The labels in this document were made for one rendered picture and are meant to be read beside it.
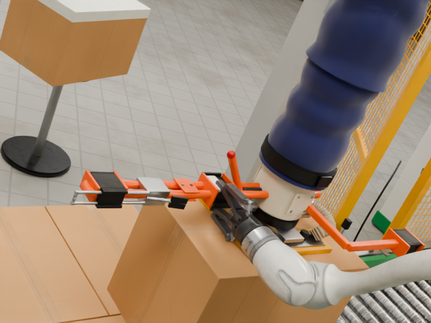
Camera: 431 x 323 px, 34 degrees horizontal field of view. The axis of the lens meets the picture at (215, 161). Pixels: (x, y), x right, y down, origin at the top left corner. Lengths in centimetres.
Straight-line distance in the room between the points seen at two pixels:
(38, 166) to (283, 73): 149
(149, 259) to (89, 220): 75
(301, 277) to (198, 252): 34
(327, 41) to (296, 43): 147
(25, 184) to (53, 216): 117
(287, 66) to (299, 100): 144
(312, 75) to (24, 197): 223
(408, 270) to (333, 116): 50
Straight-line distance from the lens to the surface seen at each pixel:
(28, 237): 257
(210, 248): 187
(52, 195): 384
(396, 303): 324
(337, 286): 175
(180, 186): 179
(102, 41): 363
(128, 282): 213
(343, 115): 186
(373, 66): 182
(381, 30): 178
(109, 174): 169
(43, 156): 410
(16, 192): 378
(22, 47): 363
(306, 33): 326
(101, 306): 239
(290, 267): 163
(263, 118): 340
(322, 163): 191
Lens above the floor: 207
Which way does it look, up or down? 25 degrees down
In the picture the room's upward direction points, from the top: 24 degrees clockwise
